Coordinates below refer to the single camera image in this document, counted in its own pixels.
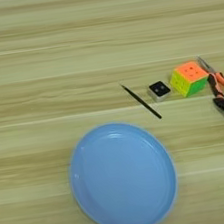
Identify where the thin black pen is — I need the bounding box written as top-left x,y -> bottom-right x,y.
119,78 -> 163,125

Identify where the blue round plate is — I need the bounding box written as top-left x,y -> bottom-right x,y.
63,114 -> 184,224

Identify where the colourful puzzle cube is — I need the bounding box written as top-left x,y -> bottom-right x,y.
167,58 -> 212,100

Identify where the small black and white box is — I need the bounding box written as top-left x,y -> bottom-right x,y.
145,79 -> 174,105

